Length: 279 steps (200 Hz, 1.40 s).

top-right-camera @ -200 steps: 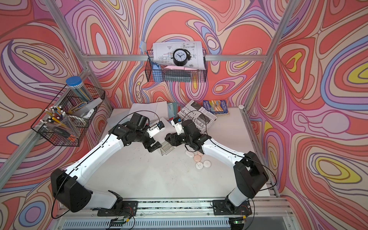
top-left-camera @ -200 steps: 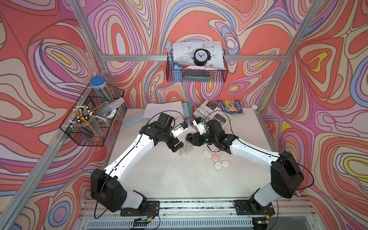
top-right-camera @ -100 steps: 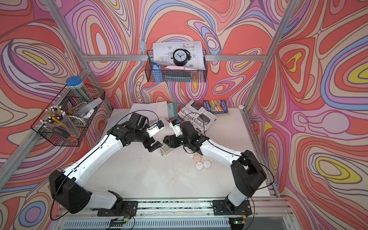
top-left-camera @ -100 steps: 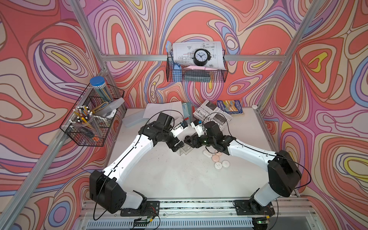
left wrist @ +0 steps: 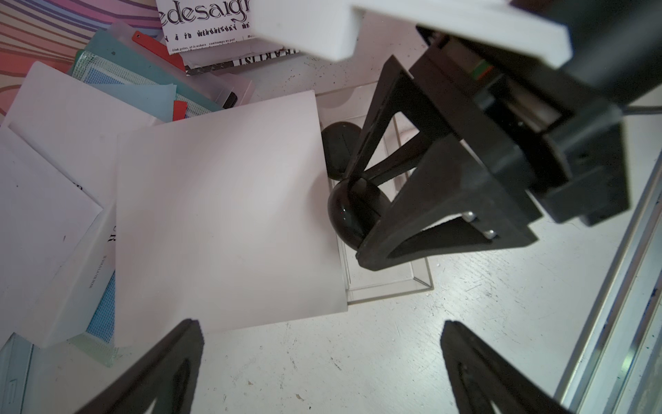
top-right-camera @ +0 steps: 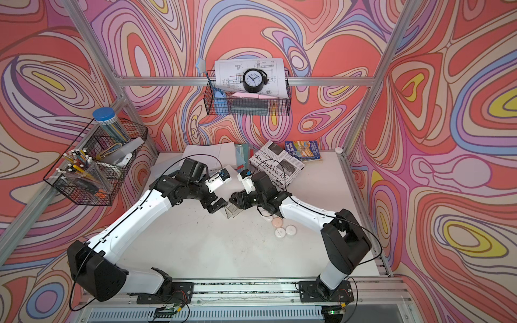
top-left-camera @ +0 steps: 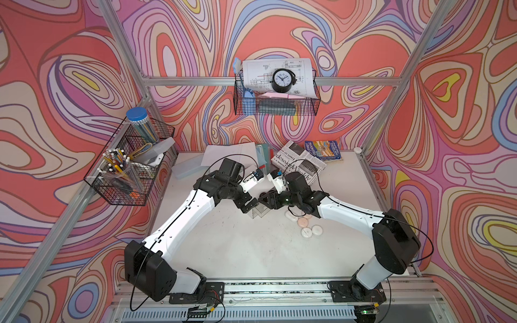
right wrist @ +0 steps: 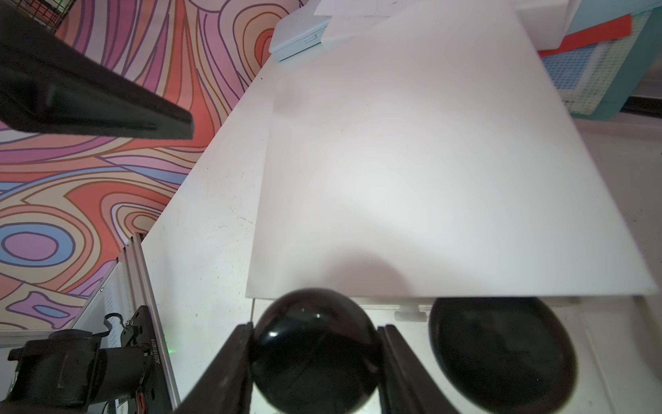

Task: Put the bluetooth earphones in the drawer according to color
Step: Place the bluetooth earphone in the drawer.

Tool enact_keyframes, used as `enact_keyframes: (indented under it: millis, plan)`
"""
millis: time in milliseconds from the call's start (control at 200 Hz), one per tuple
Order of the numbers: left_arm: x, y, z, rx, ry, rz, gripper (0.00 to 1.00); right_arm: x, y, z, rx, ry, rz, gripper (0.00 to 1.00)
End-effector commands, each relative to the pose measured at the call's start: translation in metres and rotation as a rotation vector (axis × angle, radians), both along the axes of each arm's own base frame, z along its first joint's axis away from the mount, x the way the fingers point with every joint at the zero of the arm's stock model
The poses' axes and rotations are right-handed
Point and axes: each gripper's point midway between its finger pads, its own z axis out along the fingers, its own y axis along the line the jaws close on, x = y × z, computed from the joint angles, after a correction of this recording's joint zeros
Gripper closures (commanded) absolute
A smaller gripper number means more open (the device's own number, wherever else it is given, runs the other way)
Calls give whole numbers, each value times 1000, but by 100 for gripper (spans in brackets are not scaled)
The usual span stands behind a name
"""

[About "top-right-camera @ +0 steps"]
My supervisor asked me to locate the blue lid pencil jar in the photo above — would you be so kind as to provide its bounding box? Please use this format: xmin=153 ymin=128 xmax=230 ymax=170
xmin=92 ymin=107 xmax=131 ymax=144

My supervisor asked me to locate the black wire side basket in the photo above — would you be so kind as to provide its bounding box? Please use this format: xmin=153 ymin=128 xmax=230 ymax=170
xmin=43 ymin=121 xmax=141 ymax=206

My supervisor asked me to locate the folded newspaper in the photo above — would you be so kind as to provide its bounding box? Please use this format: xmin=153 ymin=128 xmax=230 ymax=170
xmin=250 ymin=141 xmax=304 ymax=189

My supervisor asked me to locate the black wire wall basket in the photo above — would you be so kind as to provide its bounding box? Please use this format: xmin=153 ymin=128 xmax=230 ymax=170
xmin=203 ymin=68 xmax=292 ymax=117

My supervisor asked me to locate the teal books stack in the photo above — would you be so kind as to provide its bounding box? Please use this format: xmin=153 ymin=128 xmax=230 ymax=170
xmin=234 ymin=143 xmax=252 ymax=169

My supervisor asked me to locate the white open notebook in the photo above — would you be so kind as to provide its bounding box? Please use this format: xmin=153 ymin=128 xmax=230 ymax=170
xmin=183 ymin=143 xmax=237 ymax=172

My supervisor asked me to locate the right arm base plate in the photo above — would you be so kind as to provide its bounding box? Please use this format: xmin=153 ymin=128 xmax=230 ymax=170
xmin=296 ymin=279 xmax=355 ymax=304

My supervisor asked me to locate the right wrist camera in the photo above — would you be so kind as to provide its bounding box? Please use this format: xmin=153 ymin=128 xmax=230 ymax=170
xmin=238 ymin=169 xmax=255 ymax=194

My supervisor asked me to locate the pink earphone case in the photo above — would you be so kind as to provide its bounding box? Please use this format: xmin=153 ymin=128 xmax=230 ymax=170
xmin=271 ymin=217 xmax=284 ymax=228

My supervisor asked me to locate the black round clock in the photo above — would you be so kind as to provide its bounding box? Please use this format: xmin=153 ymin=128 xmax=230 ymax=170
xmin=242 ymin=69 xmax=269 ymax=94

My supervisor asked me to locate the white drawing sheet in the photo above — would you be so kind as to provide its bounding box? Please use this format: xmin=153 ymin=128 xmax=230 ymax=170
xmin=214 ymin=59 xmax=288 ymax=98

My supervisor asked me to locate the white three-drawer box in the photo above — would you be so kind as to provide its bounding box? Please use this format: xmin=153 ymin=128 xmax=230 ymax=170
xmin=223 ymin=164 xmax=245 ymax=219

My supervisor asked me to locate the clear cup with pens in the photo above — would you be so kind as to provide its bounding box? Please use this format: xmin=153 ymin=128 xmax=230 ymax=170
xmin=57 ymin=148 xmax=113 ymax=196

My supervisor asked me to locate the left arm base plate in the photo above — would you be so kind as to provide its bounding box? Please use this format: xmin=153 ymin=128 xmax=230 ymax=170
xmin=137 ymin=282 xmax=195 ymax=305

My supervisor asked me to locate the blue book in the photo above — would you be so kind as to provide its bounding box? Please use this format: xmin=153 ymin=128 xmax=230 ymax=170
xmin=285 ymin=141 xmax=321 ymax=162

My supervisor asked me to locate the translucent plastic box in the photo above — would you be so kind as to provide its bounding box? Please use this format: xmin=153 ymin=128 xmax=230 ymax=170
xmin=149 ymin=153 xmax=181 ymax=180

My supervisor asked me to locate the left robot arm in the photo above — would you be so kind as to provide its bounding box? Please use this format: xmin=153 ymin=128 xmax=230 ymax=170
xmin=67 ymin=156 xmax=231 ymax=302

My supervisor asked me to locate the white round earphone case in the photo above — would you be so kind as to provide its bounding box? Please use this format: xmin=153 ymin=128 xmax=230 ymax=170
xmin=285 ymin=225 xmax=297 ymax=236
xmin=275 ymin=227 xmax=287 ymax=239

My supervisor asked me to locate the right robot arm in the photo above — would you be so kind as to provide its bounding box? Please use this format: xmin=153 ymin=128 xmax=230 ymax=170
xmin=230 ymin=170 xmax=372 ymax=297

